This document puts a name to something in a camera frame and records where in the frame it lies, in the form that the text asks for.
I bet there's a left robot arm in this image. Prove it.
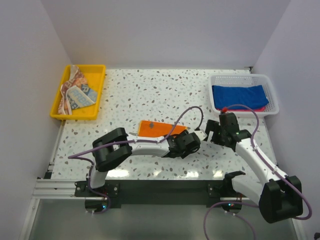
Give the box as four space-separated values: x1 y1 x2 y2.
86 127 207 197

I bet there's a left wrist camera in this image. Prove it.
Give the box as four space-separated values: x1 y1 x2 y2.
194 130 207 141

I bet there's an orange grey cat towel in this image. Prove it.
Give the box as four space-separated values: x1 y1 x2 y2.
137 120 173 138

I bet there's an aluminium extrusion rail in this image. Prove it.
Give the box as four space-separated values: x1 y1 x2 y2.
30 159 81 200

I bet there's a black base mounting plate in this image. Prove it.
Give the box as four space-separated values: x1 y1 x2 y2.
74 180 241 211

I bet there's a white perforated plastic basket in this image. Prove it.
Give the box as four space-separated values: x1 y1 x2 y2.
207 73 279 118

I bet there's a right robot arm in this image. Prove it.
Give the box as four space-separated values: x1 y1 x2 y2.
205 112 303 223

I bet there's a pink microfiber towel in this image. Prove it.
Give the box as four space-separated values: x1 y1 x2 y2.
216 106 266 112

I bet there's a white orange patterned towel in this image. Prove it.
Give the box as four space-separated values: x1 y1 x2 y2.
57 65 98 115

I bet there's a yellow plastic bin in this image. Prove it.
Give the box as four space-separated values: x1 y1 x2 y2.
50 64 106 120

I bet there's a blue towel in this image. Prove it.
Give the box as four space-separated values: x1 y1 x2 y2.
211 85 269 109

